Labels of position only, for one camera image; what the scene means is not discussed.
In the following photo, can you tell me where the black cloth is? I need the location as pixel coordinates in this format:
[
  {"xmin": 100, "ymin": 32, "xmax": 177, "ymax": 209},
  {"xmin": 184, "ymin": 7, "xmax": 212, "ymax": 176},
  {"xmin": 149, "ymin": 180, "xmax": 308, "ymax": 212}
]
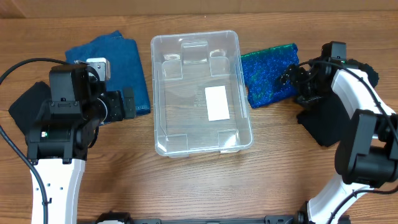
[
  {"xmin": 8, "ymin": 82, "xmax": 51, "ymax": 135},
  {"xmin": 348, "ymin": 59, "xmax": 379, "ymax": 88},
  {"xmin": 297, "ymin": 94, "xmax": 350, "ymax": 147}
]

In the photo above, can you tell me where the blue green sequin cloth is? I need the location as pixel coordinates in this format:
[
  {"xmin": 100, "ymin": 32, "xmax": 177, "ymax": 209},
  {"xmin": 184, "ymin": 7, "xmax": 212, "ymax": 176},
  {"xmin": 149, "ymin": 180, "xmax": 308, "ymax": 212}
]
[{"xmin": 241, "ymin": 44, "xmax": 299, "ymax": 108}]

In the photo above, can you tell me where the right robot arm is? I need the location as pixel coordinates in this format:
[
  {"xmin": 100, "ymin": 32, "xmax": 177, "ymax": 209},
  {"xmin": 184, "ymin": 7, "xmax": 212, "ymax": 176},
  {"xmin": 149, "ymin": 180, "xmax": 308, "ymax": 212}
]
[{"xmin": 280, "ymin": 41, "xmax": 397, "ymax": 223}]

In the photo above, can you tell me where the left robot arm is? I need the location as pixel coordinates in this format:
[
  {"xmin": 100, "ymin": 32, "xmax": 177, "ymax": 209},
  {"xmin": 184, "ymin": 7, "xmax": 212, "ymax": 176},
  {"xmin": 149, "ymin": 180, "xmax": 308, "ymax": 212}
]
[{"xmin": 25, "ymin": 58, "xmax": 136, "ymax": 223}]

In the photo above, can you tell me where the folded blue denim cloth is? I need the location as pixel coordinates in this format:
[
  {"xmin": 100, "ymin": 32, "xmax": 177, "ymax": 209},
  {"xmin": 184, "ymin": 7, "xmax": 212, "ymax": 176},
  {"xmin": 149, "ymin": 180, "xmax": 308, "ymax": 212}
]
[{"xmin": 65, "ymin": 30, "xmax": 150, "ymax": 116}]

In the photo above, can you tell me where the clear plastic storage bin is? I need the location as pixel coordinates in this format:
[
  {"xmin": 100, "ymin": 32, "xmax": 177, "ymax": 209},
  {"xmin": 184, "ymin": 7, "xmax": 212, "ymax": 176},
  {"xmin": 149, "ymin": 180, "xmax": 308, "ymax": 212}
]
[{"xmin": 150, "ymin": 30, "xmax": 254, "ymax": 157}]

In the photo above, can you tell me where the white label in bin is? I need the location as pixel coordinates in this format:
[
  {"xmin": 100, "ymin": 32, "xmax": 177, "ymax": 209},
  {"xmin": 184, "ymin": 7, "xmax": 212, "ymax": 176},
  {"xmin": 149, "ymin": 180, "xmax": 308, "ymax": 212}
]
[{"xmin": 205, "ymin": 86, "xmax": 230, "ymax": 121}]

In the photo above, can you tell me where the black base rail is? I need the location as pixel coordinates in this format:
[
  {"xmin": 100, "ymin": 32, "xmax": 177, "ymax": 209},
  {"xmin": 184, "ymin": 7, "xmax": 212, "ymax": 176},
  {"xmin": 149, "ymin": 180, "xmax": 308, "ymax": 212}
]
[{"xmin": 78, "ymin": 212, "xmax": 312, "ymax": 224}]

